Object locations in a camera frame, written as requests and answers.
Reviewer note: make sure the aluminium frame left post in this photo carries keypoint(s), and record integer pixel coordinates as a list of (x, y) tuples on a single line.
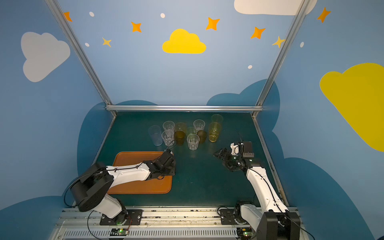
[(57, 12)]

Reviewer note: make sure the yellow-green glass back right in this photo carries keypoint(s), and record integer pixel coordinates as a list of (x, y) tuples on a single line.
[(217, 118)]

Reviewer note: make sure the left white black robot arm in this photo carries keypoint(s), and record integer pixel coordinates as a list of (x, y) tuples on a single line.
[(131, 173)]

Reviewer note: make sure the clear faceted glass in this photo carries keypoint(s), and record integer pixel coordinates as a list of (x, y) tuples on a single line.
[(169, 126), (199, 125), (193, 141), (168, 137)]

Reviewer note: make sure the aluminium mounting rail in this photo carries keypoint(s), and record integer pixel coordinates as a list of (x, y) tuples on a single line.
[(157, 223)]

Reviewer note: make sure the dark amber textured cup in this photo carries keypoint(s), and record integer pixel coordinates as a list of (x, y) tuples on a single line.
[(179, 137), (202, 136)]

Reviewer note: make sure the aluminium frame right post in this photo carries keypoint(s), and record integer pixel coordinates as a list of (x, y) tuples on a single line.
[(291, 34)]

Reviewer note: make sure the dark amber textured cup right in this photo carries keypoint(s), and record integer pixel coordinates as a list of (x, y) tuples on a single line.
[(202, 136)]

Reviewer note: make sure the aluminium frame back bar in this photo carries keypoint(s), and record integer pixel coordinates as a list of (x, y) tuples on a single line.
[(165, 108)]

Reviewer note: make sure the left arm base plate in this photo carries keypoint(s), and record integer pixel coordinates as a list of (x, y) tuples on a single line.
[(124, 218)]

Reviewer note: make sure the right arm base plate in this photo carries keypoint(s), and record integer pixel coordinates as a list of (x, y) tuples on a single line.
[(227, 217)]

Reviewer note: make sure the frosted blue tall cup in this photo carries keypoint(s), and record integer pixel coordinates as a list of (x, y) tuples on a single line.
[(155, 134)]

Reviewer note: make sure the green clear cup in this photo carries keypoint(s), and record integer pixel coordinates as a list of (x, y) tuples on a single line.
[(190, 131)]

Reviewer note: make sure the left controller board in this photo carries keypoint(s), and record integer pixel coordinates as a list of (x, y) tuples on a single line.
[(121, 232)]

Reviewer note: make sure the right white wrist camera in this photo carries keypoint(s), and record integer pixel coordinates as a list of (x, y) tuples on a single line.
[(242, 149)]

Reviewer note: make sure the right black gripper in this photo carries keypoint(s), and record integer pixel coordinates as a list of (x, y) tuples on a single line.
[(227, 157)]

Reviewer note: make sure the right controller board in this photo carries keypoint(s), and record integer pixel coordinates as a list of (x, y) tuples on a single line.
[(244, 233)]

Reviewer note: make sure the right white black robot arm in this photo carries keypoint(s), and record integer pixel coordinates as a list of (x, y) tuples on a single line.
[(273, 221)]

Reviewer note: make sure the yellow ribbed glass front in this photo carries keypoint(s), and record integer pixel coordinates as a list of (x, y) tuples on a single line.
[(214, 131)]

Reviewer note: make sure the tall amber clear cup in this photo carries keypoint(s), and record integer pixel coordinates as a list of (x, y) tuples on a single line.
[(180, 127)]

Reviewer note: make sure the controller board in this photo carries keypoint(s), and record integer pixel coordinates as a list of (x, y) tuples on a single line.
[(244, 233), (121, 232)]

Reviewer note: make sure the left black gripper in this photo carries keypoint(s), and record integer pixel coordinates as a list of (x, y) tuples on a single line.
[(167, 162)]

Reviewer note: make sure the dark amber textured cup left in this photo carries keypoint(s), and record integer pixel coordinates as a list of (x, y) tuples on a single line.
[(179, 137)]

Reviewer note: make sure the aluminium frame post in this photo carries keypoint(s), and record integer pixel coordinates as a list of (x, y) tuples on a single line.
[(57, 12), (291, 34)]

